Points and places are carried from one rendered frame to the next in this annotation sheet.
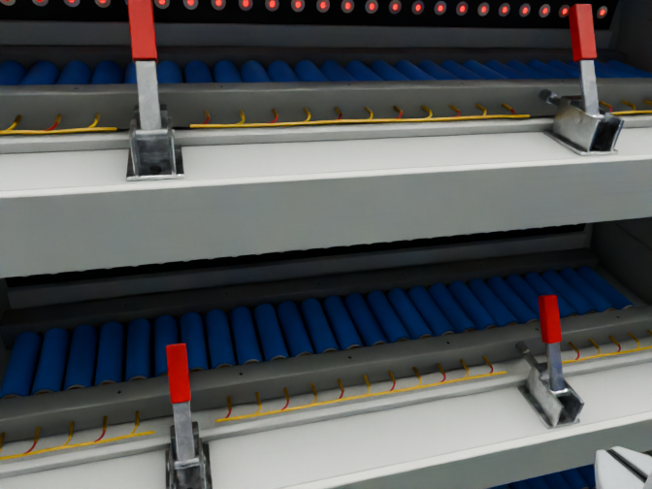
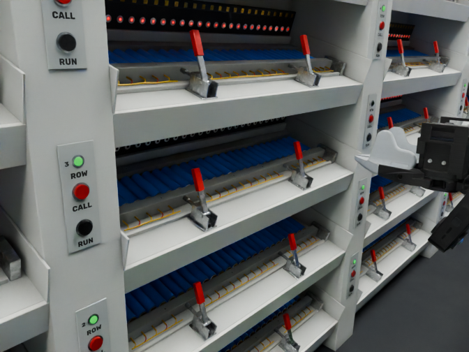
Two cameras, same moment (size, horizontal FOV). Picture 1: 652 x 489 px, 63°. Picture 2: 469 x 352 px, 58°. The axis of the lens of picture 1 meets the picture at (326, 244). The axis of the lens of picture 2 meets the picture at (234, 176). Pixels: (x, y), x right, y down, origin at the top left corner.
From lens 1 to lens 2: 0.45 m
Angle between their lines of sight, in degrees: 31
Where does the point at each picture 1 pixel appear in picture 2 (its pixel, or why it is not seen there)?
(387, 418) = (253, 195)
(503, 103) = (278, 68)
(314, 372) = (225, 181)
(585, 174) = (313, 93)
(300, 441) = (230, 207)
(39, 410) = (136, 208)
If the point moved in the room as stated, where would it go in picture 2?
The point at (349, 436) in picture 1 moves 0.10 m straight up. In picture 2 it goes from (246, 202) to (247, 147)
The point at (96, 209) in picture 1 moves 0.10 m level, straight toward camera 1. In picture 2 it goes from (197, 110) to (262, 118)
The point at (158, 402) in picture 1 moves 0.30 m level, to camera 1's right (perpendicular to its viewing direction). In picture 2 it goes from (176, 200) to (319, 172)
